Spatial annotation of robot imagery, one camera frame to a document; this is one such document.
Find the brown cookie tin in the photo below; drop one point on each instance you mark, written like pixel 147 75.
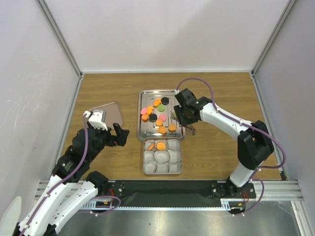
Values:
pixel 165 162

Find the pink round cookie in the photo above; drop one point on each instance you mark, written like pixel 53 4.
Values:
pixel 162 117

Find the pink cookie at edge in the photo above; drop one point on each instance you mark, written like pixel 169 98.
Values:
pixel 143 111

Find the orange fish cookie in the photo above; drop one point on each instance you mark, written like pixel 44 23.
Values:
pixel 157 102

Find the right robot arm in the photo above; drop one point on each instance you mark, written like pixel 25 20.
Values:
pixel 254 144

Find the black sandwich cookie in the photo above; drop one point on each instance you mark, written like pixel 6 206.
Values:
pixel 165 100
pixel 153 117

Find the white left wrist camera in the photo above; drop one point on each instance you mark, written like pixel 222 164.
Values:
pixel 96 119

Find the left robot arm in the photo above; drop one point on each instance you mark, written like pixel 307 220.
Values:
pixel 53 209

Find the orange plain round cookie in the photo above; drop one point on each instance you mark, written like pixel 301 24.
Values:
pixel 162 130

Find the orange star cookie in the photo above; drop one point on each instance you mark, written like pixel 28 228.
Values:
pixel 150 110

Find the aluminium frame rail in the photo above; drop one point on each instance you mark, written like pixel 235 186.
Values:
pixel 271 191

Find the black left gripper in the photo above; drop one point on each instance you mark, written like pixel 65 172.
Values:
pixel 120 138

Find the black sandwich cookie top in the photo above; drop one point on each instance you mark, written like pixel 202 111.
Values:
pixel 165 100

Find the orange round sandwich cookie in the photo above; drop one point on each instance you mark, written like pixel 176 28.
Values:
pixel 151 147

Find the steel baking tray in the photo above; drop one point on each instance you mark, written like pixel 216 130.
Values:
pixel 149 129

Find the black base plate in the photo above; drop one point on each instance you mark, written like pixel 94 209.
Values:
pixel 179 193

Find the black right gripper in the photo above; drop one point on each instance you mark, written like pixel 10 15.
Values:
pixel 178 109

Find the orange scalloped flower cookie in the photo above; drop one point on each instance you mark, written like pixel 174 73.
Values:
pixel 172 128

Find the brown tin lid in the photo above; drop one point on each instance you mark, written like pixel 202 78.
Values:
pixel 113 113

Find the metal tongs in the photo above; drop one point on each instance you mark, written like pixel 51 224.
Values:
pixel 188 128

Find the orange round dotted cookie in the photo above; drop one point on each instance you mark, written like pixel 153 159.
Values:
pixel 160 146

